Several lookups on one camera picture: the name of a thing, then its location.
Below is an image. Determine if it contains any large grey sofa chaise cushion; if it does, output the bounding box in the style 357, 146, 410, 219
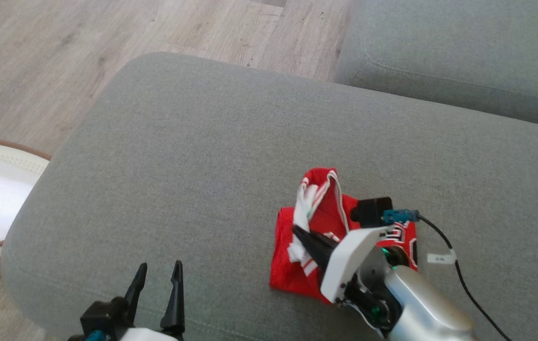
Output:
1, 52, 538, 341

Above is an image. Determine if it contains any grey sofa seat cushion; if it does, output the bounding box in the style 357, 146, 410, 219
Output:
334, 0, 538, 132

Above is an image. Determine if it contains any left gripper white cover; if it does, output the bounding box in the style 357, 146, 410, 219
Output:
67, 260, 185, 341

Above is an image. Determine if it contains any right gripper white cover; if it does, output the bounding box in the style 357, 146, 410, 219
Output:
292, 226, 409, 337

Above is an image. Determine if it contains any red Bulls basketball garment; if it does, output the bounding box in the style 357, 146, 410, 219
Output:
269, 167, 419, 304

